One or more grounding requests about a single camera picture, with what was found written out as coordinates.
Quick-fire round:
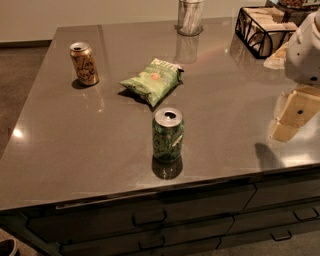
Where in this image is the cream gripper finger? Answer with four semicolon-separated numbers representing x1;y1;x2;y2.
270;87;320;142

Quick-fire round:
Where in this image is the green soda can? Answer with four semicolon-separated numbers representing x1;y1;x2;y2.
152;107;184;163

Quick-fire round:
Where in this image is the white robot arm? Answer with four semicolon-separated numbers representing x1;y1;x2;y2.
270;10;320;142

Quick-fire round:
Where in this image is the orange soda can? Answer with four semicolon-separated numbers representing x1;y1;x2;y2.
70;42;99;86

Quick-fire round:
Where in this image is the upper right drawer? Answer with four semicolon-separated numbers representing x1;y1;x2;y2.
246;176;320;209

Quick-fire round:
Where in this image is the drawer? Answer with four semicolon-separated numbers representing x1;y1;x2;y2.
28;185;255;243
246;176;320;209
61;217;234;256
228;204;320;234

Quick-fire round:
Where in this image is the middle right drawer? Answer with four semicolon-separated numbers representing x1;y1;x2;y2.
228;204;320;234

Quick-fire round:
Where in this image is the clear glass jar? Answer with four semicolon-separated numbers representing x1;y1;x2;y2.
177;0;204;36

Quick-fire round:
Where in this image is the green chip bag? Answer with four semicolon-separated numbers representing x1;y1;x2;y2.
120;58;184;107

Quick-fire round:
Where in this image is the lower left drawer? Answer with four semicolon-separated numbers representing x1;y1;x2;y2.
61;217;234;256

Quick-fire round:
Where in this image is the upper left drawer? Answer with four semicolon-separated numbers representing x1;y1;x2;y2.
28;185;255;243

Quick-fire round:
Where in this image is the black wire basket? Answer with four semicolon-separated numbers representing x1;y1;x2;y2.
235;7;297;59

